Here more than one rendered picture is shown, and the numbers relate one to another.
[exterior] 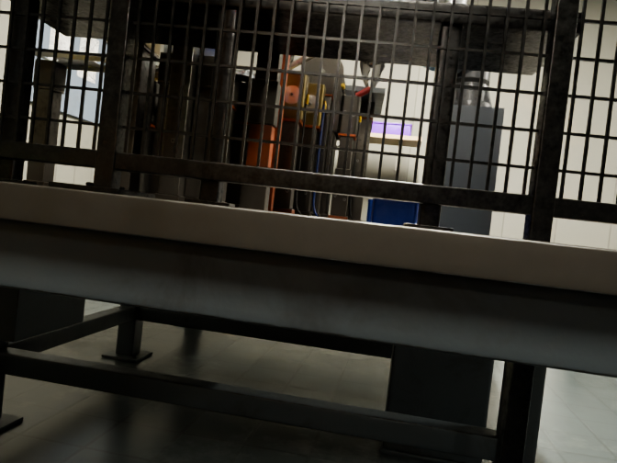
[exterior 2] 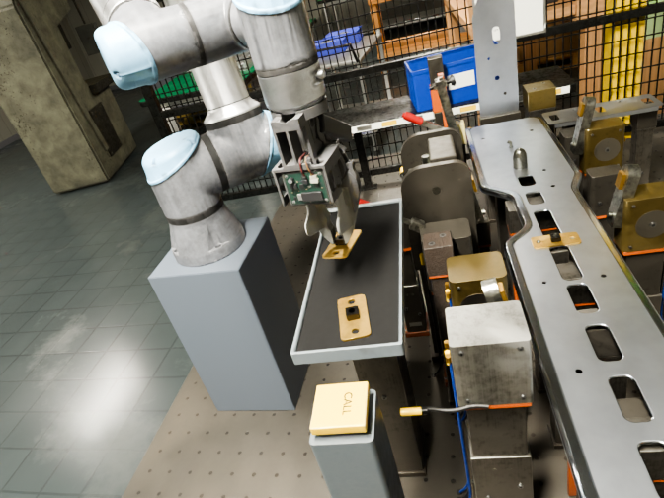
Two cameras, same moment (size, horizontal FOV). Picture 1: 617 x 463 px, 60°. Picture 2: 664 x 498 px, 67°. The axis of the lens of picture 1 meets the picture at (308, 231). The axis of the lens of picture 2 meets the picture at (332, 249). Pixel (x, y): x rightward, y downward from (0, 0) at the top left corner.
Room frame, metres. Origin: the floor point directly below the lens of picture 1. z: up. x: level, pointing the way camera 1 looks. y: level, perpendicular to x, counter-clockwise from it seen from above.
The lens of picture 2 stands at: (2.66, -0.08, 1.58)
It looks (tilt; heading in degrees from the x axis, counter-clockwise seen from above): 31 degrees down; 190
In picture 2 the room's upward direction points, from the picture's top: 16 degrees counter-clockwise
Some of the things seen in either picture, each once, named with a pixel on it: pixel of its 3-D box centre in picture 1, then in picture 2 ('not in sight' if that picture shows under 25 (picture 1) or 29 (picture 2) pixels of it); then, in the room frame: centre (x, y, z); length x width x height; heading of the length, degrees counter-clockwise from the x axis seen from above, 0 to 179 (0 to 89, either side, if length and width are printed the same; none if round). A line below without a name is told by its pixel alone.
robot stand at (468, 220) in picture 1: (460, 173); (241, 317); (1.77, -0.47, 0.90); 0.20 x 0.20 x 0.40; 81
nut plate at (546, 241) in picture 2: not in sight; (555, 238); (1.83, 0.20, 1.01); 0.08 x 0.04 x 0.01; 84
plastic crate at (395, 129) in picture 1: (391, 131); not in sight; (4.08, -0.54, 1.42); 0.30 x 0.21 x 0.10; 81
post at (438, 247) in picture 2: not in sight; (450, 325); (1.90, -0.02, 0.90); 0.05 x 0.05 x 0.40; 85
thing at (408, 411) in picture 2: not in sight; (444, 409); (2.18, -0.07, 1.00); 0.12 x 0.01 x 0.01; 85
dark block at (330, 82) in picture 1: (316, 146); not in sight; (1.59, 0.01, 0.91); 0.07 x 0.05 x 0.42; 85
